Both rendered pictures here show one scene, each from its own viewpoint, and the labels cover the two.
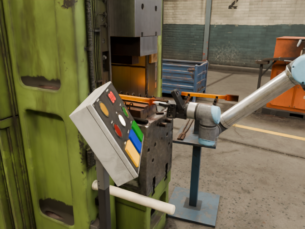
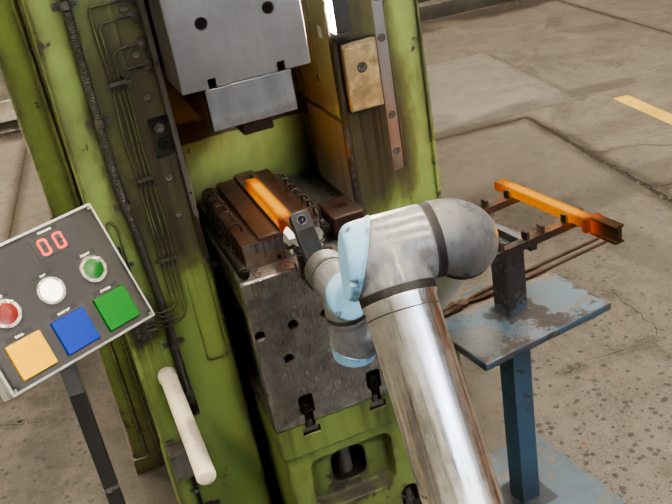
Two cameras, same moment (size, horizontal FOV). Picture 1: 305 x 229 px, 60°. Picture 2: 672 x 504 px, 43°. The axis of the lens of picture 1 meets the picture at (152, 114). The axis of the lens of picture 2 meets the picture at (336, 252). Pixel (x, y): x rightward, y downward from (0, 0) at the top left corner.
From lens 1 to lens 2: 1.51 m
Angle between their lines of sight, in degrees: 44
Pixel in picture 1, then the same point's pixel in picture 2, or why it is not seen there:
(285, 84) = not seen: hidden behind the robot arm
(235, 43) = not seen: outside the picture
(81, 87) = (92, 195)
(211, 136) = (342, 347)
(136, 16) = (177, 52)
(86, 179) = (139, 362)
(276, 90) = not seen: hidden behind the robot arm
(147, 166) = (261, 369)
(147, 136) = (248, 307)
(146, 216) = (291, 473)
